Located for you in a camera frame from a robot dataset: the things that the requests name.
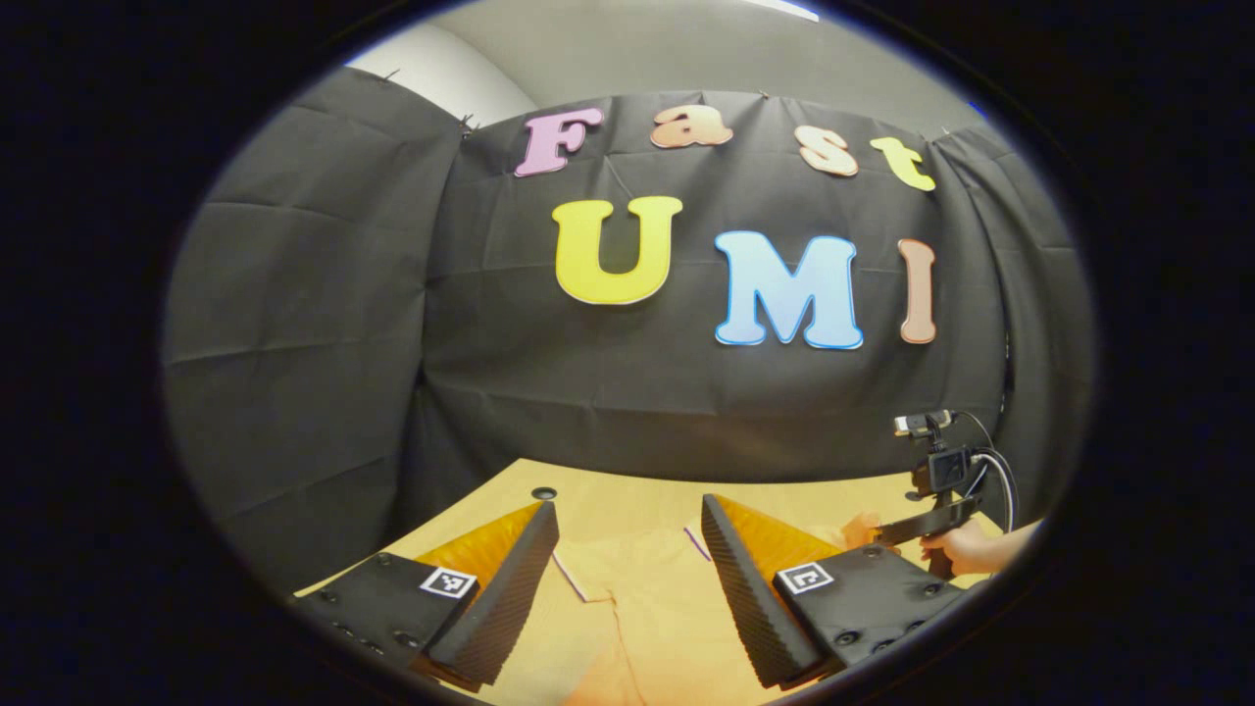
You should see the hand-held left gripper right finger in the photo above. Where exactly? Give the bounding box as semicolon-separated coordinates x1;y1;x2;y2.
700;493;986;690

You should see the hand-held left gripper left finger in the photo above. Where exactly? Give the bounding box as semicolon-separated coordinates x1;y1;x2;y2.
289;500;560;692

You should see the orange T-shirt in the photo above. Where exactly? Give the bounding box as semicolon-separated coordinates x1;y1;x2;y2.
471;512;885;706

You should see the black backdrop cloth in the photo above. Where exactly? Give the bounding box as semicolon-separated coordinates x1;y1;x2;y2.
162;67;1097;594

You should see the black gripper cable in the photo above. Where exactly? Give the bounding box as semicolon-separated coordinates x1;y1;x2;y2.
956;410;1021;535

